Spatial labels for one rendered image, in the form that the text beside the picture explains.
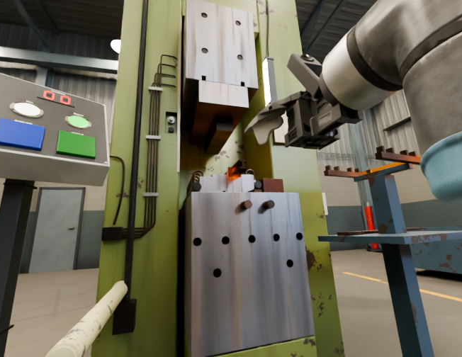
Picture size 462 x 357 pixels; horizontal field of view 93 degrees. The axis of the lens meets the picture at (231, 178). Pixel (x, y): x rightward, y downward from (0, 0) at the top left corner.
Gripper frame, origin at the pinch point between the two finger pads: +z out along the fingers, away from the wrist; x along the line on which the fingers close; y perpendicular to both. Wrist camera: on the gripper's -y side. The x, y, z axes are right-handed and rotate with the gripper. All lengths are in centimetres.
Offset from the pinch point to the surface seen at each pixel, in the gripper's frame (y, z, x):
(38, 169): 6, 15, -50
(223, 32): -61, 33, -2
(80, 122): -9, 21, -45
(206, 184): 4.8, 33.0, -10.1
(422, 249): 60, 213, 349
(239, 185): 5.1, 32.9, 1.7
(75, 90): -415, 644, -301
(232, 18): -71, 33, 2
